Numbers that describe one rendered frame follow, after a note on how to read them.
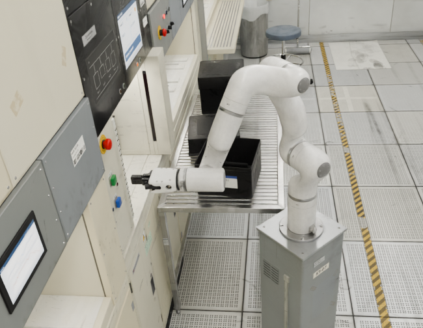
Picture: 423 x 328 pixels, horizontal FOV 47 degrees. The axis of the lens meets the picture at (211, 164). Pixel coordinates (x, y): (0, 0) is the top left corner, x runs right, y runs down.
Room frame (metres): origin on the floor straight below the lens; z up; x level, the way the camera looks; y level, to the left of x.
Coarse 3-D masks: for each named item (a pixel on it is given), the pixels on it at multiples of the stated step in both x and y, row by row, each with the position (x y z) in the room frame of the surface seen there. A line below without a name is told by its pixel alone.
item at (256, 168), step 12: (204, 144) 2.10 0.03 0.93; (240, 144) 2.14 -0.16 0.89; (252, 144) 2.12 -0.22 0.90; (228, 156) 2.16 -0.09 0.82; (240, 156) 2.14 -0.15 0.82; (252, 156) 2.12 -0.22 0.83; (228, 168) 1.88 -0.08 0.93; (240, 168) 1.86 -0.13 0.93; (252, 168) 1.88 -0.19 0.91; (228, 180) 1.88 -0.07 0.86; (240, 180) 1.86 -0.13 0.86; (252, 180) 1.87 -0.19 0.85; (204, 192) 1.91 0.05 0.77; (216, 192) 1.90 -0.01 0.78; (228, 192) 1.88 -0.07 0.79; (240, 192) 1.86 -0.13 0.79; (252, 192) 1.86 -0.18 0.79
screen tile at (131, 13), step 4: (132, 8) 2.03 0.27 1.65; (128, 12) 1.97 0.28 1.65; (132, 12) 2.02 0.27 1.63; (136, 12) 2.08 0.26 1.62; (132, 16) 2.01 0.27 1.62; (136, 16) 2.07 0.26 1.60; (132, 20) 2.00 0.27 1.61; (136, 20) 2.06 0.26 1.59; (136, 24) 2.05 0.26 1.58; (132, 28) 1.99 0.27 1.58; (136, 28) 2.04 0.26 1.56; (132, 32) 1.98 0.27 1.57; (136, 32) 2.03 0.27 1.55; (132, 36) 1.97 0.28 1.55
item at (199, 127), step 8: (192, 120) 2.51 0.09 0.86; (200, 120) 2.50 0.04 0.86; (208, 120) 2.49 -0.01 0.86; (192, 128) 2.41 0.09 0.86; (200, 128) 2.40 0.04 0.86; (208, 128) 2.40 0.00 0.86; (192, 136) 2.32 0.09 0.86; (200, 136) 2.32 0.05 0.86; (192, 144) 2.29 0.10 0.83; (200, 144) 2.29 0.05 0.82; (192, 152) 2.29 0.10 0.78
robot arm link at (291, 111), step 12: (264, 60) 1.61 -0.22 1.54; (276, 60) 1.58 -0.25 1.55; (276, 108) 1.57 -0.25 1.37; (288, 108) 1.54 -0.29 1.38; (300, 108) 1.54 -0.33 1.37; (288, 120) 1.54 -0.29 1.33; (300, 120) 1.54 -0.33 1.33; (288, 132) 1.55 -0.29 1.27; (300, 132) 1.55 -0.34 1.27; (288, 144) 1.61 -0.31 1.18; (288, 156) 1.60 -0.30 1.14
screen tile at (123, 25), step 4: (124, 20) 1.90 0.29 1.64; (120, 24) 1.85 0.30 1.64; (124, 24) 1.89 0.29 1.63; (128, 24) 1.94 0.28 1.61; (120, 28) 1.84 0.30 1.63; (124, 28) 1.88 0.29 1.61; (128, 28) 1.93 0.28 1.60; (120, 32) 1.83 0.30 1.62; (128, 32) 1.92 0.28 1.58; (128, 36) 1.91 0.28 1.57; (124, 40) 1.86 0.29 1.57; (128, 40) 1.91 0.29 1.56; (124, 44) 1.85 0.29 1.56; (128, 44) 1.90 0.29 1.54; (124, 48) 1.84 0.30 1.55
